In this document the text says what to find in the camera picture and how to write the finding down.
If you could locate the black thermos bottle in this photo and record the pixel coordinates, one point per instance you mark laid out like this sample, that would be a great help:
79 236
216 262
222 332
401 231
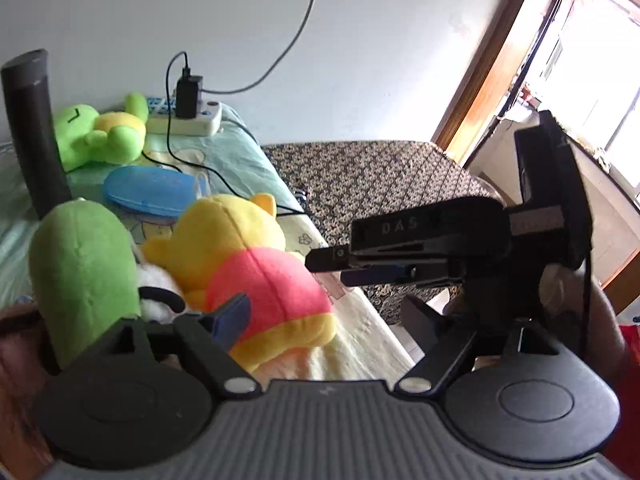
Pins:
28 109

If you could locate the green frog plush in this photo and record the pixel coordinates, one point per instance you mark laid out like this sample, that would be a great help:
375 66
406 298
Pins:
84 135

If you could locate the wooden door frame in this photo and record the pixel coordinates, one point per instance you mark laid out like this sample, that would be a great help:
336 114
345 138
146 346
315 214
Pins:
502 50

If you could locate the white bunny plush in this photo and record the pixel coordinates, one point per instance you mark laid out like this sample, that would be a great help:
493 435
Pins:
161 299

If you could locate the green pea pod plush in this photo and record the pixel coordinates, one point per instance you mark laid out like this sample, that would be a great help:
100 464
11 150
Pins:
84 275

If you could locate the person's right hand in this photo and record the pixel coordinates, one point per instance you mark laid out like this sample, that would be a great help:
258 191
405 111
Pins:
584 320

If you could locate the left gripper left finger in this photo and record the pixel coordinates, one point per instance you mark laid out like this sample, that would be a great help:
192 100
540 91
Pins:
204 345

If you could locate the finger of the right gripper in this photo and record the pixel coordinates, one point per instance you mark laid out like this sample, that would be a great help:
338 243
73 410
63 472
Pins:
419 275
328 259

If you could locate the yellow bear plush red shirt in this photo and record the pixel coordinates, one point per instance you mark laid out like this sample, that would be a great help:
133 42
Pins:
225 245

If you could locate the blue glasses case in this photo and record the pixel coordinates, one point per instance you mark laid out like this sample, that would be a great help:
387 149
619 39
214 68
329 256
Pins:
153 191

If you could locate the white power strip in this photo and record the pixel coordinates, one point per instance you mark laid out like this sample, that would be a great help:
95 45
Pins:
162 113

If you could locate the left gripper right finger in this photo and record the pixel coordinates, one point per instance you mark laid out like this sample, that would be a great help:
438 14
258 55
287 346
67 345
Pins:
445 340

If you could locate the black power adapter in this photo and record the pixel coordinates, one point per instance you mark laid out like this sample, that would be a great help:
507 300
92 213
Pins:
188 94

